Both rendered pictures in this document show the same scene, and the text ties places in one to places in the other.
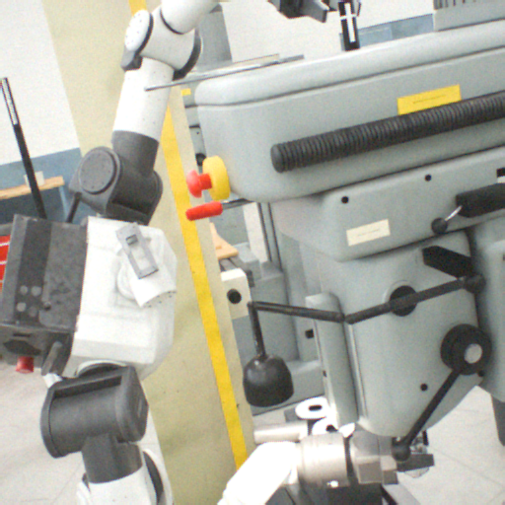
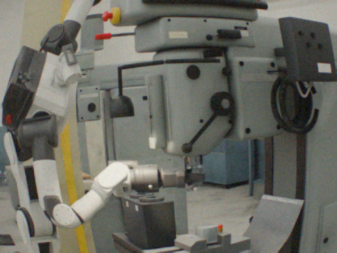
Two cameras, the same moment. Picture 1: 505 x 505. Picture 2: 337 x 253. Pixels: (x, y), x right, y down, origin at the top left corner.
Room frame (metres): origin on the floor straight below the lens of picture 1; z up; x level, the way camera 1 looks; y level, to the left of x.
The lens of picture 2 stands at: (-0.86, 0.17, 1.49)
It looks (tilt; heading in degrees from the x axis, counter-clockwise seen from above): 3 degrees down; 351
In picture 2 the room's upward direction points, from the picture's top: 4 degrees counter-clockwise
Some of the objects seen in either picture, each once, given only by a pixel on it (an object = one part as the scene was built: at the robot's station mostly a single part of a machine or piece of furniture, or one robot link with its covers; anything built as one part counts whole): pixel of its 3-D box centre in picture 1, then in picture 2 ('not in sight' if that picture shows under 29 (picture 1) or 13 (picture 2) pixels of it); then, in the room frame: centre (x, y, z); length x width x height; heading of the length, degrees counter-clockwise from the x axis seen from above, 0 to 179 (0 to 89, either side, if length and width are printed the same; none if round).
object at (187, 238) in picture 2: not in sight; (190, 242); (0.89, -0.16, 1.03); 0.12 x 0.06 x 0.04; 14
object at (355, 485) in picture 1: (330, 457); (149, 219); (1.31, -0.08, 1.04); 0.22 x 0.12 x 0.20; 14
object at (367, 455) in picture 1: (357, 458); (164, 178); (0.99, -0.10, 1.24); 0.13 x 0.12 x 0.10; 171
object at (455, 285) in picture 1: (406, 301); (193, 60); (0.79, -0.18, 1.58); 0.17 x 0.01 x 0.01; 106
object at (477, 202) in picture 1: (468, 208); (222, 35); (0.86, -0.29, 1.66); 0.12 x 0.04 x 0.04; 104
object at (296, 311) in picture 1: (302, 312); (144, 64); (0.82, -0.05, 1.58); 0.17 x 0.01 x 0.01; 44
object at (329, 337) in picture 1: (332, 360); (155, 111); (0.94, -0.09, 1.44); 0.04 x 0.04 x 0.21; 14
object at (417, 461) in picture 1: (414, 463); (195, 177); (0.94, -0.19, 1.24); 0.06 x 0.02 x 0.03; 81
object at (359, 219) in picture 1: (400, 188); (195, 34); (0.98, -0.24, 1.68); 0.34 x 0.24 x 0.10; 104
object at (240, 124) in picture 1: (371, 105); (183, 0); (0.98, -0.21, 1.81); 0.47 x 0.26 x 0.16; 104
